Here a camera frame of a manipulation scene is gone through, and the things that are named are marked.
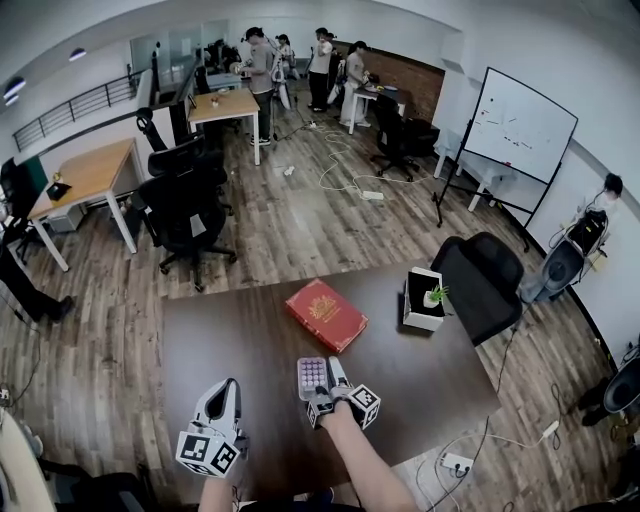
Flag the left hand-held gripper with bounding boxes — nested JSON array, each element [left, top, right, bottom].
[[174, 377, 250, 479]]

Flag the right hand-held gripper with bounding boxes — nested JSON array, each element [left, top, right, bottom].
[[305, 355, 381, 430]]

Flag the purple white calculator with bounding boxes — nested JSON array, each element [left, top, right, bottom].
[[297, 355, 330, 400]]

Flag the person's left forearm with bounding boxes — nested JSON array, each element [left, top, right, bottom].
[[198, 474, 236, 512]]

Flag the person's right forearm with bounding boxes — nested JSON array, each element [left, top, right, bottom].
[[319, 402, 419, 512]]

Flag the red hardcover book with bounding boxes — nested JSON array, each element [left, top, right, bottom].
[[285, 278, 370, 354]]

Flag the dark brown table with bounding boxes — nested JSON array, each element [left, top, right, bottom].
[[160, 264, 503, 501]]

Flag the white open box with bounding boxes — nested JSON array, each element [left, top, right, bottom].
[[402, 266, 446, 333]]

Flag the person's dark clothing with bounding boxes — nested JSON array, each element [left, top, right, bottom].
[[238, 492, 362, 512]]

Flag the small potted green plant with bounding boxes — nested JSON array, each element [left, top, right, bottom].
[[423, 284, 450, 309]]

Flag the black armrest office chair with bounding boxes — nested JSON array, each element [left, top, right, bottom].
[[42, 459, 156, 512]]

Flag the black mesh office chair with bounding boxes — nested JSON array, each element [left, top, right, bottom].
[[430, 231, 525, 347]]

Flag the black headrest office chair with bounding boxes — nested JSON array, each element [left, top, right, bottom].
[[130, 167, 239, 293], [135, 106, 234, 176]]

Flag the round beige table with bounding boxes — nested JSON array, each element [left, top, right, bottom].
[[0, 407, 44, 512]]

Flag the grey drawer cabinet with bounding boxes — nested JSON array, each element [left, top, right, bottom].
[[49, 204, 86, 235]]

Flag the grey shell backpack rig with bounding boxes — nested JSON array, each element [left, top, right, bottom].
[[268, 47, 292, 110], [602, 355, 640, 414], [542, 208, 610, 292]]

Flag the small white table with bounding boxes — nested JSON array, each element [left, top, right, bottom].
[[433, 127, 516, 211]]

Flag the light wooden desk white legs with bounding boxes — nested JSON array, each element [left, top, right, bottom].
[[187, 88, 261, 166], [27, 137, 146, 271]]

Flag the dark desk white legs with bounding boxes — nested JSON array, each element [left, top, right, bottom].
[[347, 83, 414, 136]]

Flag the whiteboard on black stand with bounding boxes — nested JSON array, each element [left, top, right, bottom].
[[432, 67, 580, 251]]

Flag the black metal railing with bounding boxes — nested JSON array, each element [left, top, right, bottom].
[[12, 69, 146, 151]]

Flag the glass partition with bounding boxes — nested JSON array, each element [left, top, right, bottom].
[[129, 19, 231, 64]]

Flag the black floor cable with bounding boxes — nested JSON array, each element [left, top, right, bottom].
[[439, 319, 524, 509], [549, 382, 576, 454]]

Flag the white floor cable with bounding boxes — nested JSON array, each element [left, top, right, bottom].
[[414, 432, 549, 511], [319, 130, 436, 191]]

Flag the thin black tether cable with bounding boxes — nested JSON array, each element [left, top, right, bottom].
[[0, 294, 44, 406]]

